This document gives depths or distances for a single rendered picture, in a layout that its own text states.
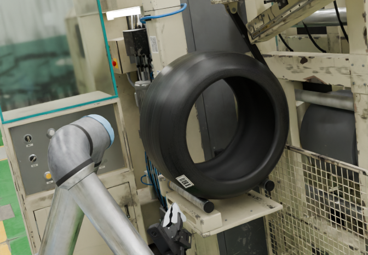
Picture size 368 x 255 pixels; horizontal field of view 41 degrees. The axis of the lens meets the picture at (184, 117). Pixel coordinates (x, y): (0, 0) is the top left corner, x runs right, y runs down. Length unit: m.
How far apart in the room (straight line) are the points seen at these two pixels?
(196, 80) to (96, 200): 0.63
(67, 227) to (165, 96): 0.56
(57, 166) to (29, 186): 1.11
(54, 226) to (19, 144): 0.83
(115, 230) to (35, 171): 1.14
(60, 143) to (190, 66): 0.64
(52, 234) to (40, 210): 0.79
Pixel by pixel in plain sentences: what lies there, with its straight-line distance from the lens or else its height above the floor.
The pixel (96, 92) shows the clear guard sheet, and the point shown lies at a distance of 2.38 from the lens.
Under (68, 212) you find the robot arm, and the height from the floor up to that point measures 1.10.
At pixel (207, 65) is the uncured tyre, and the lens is 1.77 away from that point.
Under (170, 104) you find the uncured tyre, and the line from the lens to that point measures 1.73.
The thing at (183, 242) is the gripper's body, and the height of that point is 0.91.
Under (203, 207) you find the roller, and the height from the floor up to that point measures 0.91.
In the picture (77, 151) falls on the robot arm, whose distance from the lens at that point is 1.32.
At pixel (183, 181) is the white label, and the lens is 1.80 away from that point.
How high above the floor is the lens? 1.67
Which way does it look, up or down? 13 degrees down
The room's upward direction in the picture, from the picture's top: 9 degrees counter-clockwise
